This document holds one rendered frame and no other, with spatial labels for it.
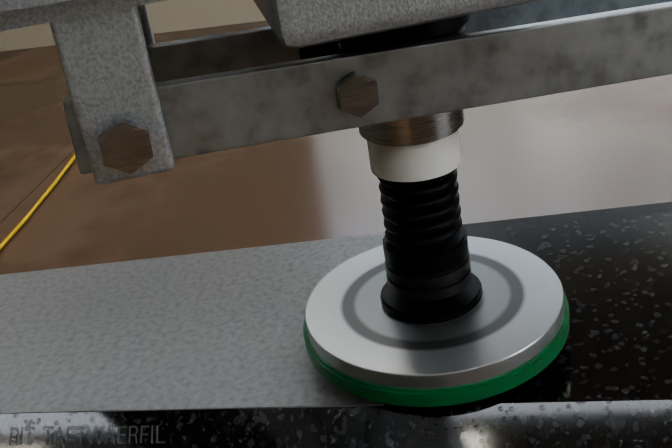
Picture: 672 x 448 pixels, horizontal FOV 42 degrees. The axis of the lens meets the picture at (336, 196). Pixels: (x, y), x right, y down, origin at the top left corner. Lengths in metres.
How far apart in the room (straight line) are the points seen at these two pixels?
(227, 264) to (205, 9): 5.10
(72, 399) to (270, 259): 0.26
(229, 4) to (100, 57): 5.41
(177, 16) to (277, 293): 5.25
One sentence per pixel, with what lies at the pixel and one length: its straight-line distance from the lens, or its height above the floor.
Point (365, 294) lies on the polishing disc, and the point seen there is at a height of 0.90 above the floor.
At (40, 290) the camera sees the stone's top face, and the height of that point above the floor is 0.85.
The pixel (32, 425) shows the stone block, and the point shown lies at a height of 0.84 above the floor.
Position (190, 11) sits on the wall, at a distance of 6.02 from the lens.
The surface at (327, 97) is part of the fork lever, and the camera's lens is 0.58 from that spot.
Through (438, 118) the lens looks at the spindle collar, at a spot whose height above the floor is 1.07.
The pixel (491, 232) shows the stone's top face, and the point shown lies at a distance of 0.92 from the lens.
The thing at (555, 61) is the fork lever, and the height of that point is 1.10.
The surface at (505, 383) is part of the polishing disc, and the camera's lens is 0.66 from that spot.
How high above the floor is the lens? 1.28
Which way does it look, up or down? 24 degrees down
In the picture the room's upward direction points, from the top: 9 degrees counter-clockwise
